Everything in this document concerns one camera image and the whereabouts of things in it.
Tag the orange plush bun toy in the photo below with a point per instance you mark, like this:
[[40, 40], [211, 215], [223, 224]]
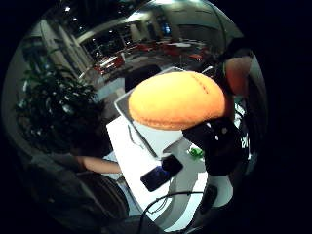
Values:
[[175, 99]]

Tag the small green object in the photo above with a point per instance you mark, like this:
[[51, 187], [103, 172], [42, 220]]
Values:
[[196, 152]]

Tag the small black case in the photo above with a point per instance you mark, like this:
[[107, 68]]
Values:
[[172, 164]]

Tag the grey open laptop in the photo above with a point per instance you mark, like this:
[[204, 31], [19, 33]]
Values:
[[156, 139]]

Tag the black smartphone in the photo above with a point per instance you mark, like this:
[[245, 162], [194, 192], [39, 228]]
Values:
[[155, 178]]

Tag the group of red chairs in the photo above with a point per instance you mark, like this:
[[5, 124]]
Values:
[[112, 62]]

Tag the the person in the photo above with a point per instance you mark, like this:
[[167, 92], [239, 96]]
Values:
[[74, 198]]

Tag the green leafy potted plant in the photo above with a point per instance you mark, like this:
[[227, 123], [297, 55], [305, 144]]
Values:
[[55, 97]]

